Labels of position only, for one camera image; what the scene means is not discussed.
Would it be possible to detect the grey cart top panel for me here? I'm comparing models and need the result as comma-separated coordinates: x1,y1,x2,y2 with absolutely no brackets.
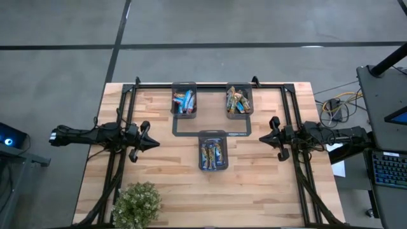
355,65,407,152

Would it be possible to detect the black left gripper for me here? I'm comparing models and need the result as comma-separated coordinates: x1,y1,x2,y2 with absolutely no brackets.
127,120,161,163

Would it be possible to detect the computer tower with blue light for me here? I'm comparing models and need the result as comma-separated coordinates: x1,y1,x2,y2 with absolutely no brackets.
0,122,28,149

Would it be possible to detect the black cable bundle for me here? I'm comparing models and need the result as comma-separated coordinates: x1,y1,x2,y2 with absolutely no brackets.
314,81,365,128

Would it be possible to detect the white paper sheet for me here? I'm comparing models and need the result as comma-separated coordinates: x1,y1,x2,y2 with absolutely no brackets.
326,142,347,178

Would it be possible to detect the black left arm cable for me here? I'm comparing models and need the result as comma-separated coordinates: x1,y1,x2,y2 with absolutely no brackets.
92,108,134,128

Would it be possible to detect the grey metal side stand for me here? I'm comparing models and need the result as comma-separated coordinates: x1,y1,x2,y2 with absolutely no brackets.
0,144,52,229

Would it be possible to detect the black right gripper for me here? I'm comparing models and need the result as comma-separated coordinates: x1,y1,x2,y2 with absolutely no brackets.
259,116,295,162

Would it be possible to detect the black aluminium rig frame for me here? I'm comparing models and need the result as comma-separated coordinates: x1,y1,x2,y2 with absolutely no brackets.
76,76,347,229

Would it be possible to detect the black desk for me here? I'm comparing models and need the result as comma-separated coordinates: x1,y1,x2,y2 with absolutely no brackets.
329,132,407,229

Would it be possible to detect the potted artificial green plant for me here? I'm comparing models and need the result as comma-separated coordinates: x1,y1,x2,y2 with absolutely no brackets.
111,181,163,229

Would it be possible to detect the grey translucent plastic bin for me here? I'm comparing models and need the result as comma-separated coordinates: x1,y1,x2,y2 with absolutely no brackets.
170,81,198,120
225,81,254,120
197,129,229,172

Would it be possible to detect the yellow cable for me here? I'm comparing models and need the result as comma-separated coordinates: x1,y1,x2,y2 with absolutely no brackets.
321,91,363,112

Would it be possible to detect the blue green granola bar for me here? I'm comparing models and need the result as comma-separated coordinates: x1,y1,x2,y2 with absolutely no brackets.
200,143,209,170

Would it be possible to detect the black power brick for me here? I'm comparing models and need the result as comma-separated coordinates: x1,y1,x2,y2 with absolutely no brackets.
327,98,343,122

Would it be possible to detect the backlit black keyboard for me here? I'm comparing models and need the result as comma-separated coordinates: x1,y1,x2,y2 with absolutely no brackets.
370,151,407,189

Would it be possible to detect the black pole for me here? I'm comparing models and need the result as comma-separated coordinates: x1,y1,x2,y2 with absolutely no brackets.
370,43,407,77

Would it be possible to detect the tablet with blue screen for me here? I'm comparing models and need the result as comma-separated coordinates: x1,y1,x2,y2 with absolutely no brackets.
383,106,407,127

